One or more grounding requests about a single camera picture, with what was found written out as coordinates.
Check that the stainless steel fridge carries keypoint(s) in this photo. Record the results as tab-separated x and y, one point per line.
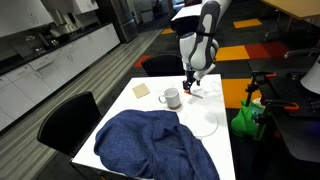
121	18

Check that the blue woven cloth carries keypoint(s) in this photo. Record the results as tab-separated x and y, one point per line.
150	146

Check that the white rounded device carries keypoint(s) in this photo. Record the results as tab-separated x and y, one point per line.
312	78

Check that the white kitchen base cabinets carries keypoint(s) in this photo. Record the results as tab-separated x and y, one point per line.
50	73

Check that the green bag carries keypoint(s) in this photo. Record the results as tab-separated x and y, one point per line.
245	121

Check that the white round plate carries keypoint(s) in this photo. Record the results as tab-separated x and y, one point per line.
203	128

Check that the grey chair armrest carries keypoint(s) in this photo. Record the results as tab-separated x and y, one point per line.
300	52

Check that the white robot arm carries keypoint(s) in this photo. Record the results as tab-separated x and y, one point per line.
203	43

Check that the small white side table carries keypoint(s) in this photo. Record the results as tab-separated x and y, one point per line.
186	13

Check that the grey pen with orange cap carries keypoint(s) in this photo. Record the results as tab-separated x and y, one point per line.
195	95

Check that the black chair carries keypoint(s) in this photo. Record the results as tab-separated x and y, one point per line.
163	65
66	123

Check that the wooden table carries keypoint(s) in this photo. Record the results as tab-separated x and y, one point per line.
293	6

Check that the white kitchen wall cabinets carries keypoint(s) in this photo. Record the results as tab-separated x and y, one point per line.
23	15

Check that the white mug with brown base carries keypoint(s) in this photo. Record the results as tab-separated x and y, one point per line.
172	98

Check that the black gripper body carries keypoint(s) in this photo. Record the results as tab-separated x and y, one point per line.
190	76

